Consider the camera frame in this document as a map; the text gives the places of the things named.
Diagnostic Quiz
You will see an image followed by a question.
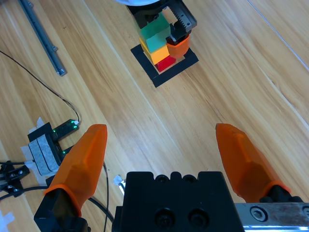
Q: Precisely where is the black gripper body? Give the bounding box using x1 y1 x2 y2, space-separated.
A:
126 0 198 45

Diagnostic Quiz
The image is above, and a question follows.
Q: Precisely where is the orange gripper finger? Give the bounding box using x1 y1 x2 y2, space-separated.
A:
43 124 108 218
166 33 191 59
215 123 292 203

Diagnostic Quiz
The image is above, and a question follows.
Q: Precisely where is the red wooden cube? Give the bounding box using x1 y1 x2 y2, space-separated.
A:
154 55 177 73

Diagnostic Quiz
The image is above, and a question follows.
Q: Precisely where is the yellow wooden cube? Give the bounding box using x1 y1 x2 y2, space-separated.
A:
139 38 171 65

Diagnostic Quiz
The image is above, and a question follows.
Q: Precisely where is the green wooden cube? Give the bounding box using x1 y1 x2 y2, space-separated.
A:
139 13 172 54

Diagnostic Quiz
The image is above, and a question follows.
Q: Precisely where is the black dongle with green light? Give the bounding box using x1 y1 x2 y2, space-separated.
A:
52 118 80 136
57 144 73 158

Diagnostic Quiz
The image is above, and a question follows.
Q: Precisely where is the black tape square outline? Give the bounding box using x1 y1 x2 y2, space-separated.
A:
130 44 199 88

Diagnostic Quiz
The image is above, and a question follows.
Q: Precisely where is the white tape piece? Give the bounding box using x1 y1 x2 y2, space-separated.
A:
20 145 48 187
0 210 15 228
112 175 126 187

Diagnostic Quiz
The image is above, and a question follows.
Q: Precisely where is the black device with grey tape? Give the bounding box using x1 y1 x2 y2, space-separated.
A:
27 122 65 177

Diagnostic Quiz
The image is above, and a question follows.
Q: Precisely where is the thin black cable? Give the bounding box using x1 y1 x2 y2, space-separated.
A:
102 161 109 232

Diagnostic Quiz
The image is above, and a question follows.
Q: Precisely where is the thin black wire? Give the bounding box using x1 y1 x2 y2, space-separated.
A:
0 50 82 124

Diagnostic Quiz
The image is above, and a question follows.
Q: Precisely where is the black clamp bracket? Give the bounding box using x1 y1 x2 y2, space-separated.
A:
0 160 31 198

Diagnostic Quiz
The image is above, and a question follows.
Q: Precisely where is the grey metal rail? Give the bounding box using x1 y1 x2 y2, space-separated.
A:
18 0 68 77

